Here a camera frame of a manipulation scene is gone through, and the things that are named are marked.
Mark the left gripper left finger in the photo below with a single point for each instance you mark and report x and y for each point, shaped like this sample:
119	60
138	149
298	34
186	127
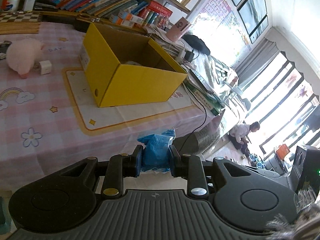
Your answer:
119	167

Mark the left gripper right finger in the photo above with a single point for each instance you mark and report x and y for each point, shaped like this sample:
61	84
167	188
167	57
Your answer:
190	168

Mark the blue cloth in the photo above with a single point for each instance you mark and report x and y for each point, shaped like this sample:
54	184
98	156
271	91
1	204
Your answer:
155	156

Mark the white charger cube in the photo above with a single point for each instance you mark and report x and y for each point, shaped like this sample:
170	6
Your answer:
45	67

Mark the pink plush pig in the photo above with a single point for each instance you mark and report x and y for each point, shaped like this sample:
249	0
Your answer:
23	54

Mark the grey toy truck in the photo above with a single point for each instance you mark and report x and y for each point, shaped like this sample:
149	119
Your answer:
3	49

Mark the pink checkered tablecloth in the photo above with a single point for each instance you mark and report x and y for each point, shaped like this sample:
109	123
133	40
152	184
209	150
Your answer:
51	121

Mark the yellow cardboard box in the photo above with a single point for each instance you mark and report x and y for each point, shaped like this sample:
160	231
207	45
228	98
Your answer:
124	68

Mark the black power adapter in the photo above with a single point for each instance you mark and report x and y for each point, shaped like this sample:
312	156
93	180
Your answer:
189	55

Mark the black cap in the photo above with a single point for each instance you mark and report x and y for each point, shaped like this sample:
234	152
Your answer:
196	43

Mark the pink cup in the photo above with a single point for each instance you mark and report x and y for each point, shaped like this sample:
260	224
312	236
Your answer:
178	29

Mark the dark wooden small box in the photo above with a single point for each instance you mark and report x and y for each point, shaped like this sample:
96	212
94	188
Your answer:
82	22

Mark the orange white medicine box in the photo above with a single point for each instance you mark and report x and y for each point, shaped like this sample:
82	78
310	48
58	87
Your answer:
130	17

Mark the wooden chess board box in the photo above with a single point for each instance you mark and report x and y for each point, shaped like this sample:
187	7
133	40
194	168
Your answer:
20	22

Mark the black stapler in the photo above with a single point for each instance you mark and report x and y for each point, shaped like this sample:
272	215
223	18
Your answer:
44	5

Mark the white green jar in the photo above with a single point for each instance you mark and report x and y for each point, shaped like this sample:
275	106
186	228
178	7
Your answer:
11	5

